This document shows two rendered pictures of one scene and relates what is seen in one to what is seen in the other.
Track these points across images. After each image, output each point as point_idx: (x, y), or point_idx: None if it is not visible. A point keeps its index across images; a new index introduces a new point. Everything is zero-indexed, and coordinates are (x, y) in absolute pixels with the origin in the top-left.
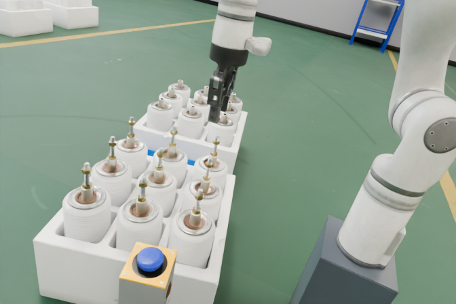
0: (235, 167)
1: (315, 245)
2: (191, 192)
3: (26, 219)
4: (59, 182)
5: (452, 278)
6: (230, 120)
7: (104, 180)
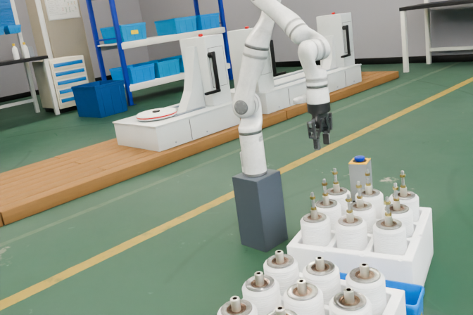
0: None
1: (261, 202)
2: (336, 200)
3: None
4: None
5: (125, 260)
6: (269, 262)
7: None
